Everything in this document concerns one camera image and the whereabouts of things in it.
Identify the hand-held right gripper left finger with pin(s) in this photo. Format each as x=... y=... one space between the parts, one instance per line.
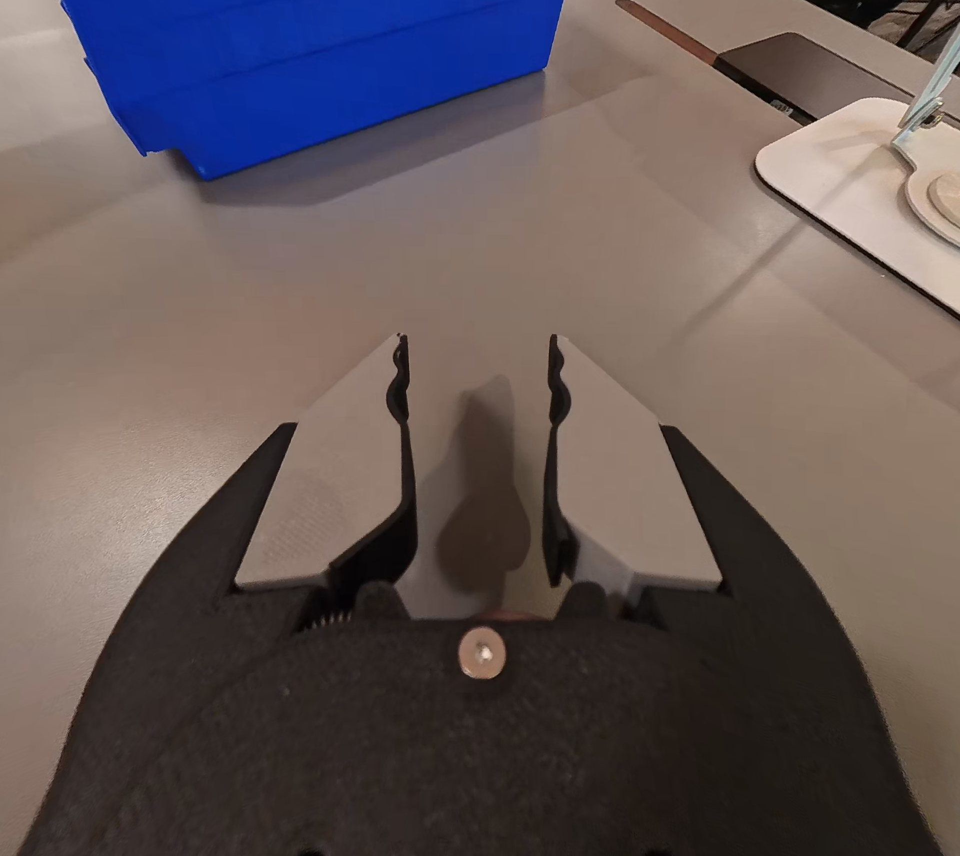
x=322 y=496

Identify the dark brown desk flap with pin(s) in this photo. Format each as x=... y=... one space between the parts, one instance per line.
x=802 y=72

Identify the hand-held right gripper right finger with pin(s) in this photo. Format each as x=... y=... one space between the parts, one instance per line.
x=637 y=496

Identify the blue plastic bin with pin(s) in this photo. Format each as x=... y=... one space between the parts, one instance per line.
x=300 y=60

